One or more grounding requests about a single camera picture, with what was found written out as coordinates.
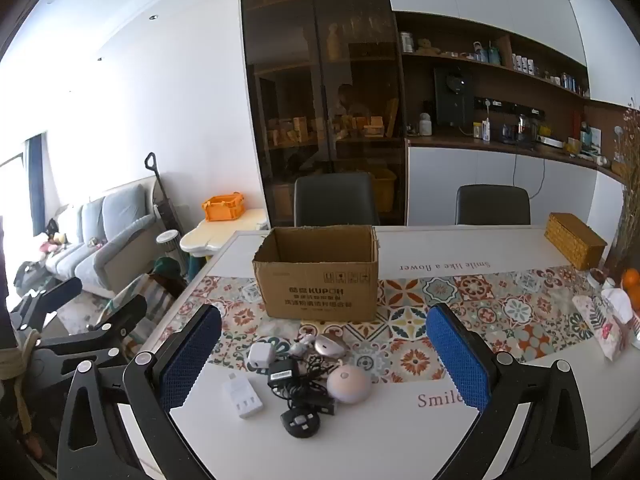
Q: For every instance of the orange fruit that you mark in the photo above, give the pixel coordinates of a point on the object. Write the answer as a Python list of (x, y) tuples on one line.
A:
[(631, 282)]

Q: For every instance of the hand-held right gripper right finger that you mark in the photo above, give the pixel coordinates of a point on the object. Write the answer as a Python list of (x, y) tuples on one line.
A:
[(460, 355)]

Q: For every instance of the glass kettle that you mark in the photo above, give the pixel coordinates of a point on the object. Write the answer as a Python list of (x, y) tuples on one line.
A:
[(524, 127)]

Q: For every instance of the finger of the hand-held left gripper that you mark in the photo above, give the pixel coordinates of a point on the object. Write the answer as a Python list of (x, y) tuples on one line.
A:
[(55, 295), (117, 317)]

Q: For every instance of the white lower cabinet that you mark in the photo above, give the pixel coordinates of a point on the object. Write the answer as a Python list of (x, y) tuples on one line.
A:
[(450, 180)]

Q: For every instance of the cream small table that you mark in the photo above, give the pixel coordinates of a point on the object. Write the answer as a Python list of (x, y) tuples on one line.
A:
[(215, 235)]

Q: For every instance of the grey sofa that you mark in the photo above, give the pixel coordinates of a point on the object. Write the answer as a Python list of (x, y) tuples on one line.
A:
[(105, 240)]

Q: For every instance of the dark glass cabinet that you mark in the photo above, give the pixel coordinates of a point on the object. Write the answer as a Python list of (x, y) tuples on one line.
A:
[(320, 85)]

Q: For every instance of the dark grey dining chair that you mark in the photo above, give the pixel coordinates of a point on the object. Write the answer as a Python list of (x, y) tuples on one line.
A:
[(335, 200), (492, 205)]

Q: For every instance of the white multi-port adapter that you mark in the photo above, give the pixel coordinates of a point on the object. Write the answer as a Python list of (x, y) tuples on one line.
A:
[(242, 397)]

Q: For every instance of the floral fabric tissue cover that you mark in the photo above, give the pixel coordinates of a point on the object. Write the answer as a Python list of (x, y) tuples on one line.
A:
[(607, 325)]

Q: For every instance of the white ribbed cylinder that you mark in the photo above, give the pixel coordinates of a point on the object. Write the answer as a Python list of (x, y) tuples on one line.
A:
[(167, 245)]

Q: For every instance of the teddy bear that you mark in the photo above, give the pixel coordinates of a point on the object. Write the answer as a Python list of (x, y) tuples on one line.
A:
[(426, 46)]

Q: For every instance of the white cube charger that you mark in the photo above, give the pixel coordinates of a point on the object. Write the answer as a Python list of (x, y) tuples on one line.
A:
[(261, 356)]

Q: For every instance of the black round plug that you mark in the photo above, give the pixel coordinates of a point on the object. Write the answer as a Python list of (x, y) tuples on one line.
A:
[(300, 422)]

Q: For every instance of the upright vacuum cleaner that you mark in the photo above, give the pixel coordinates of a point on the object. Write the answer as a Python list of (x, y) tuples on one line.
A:
[(165, 205)]

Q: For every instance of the green cloth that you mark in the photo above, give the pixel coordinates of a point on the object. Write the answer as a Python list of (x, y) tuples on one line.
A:
[(167, 266)]

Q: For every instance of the pink round device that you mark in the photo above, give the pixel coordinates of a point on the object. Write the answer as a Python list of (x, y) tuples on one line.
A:
[(350, 384)]

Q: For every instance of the orange plastic crate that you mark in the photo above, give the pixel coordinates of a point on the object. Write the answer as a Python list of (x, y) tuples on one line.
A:
[(223, 208)]

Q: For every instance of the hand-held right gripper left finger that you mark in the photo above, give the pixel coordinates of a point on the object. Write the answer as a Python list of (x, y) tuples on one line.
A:
[(187, 355)]

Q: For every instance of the brown cardboard box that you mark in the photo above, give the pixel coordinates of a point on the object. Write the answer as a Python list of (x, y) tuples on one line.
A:
[(315, 285)]

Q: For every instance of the white bottle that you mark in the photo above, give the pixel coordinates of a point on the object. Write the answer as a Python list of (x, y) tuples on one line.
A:
[(425, 124)]

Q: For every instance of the blue curtain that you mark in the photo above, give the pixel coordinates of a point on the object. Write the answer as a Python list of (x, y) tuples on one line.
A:
[(35, 185)]

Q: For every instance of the woven wicker box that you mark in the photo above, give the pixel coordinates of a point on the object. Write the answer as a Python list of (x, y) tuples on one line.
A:
[(575, 240)]

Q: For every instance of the patterned table mat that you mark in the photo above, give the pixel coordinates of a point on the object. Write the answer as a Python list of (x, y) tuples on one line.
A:
[(410, 310)]

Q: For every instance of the rose gold oval case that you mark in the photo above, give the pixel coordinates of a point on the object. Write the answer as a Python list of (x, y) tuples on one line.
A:
[(331, 345)]

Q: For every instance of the grey backpack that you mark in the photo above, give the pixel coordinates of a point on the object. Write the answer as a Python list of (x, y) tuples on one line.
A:
[(27, 280)]

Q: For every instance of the wooden wall shelf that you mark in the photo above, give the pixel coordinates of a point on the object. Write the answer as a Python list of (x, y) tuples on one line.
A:
[(500, 90)]

